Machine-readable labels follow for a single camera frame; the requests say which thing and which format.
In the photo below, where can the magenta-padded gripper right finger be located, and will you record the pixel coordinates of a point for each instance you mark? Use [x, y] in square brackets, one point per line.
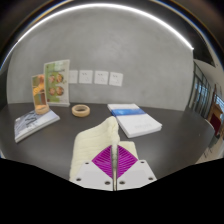
[136, 173]

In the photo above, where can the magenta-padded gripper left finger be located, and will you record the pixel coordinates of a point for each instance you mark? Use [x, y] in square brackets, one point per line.
[93, 175]

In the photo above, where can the cream towel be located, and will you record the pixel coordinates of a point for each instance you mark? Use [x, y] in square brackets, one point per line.
[91, 143]

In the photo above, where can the plain white book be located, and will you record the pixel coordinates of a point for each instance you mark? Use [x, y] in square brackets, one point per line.
[140, 126]

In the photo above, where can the white booklet with blue stripe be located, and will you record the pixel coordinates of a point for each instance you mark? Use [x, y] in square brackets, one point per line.
[128, 111]

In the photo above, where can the beige tape roll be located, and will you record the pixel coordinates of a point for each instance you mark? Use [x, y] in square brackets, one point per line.
[74, 110]

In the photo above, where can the grey-blue magazine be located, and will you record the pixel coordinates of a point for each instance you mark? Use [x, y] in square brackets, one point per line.
[33, 125]

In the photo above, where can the yellow card in wooden base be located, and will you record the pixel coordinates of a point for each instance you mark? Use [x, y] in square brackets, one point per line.
[38, 86]

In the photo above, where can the green leaflet sign stand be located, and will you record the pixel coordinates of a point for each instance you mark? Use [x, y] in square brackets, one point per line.
[56, 71]

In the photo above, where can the white LED light strip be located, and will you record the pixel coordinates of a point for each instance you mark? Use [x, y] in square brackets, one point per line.
[100, 5]

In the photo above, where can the white wall socket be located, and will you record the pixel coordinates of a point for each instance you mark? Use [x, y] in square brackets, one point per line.
[116, 79]
[101, 77]
[73, 76]
[85, 76]

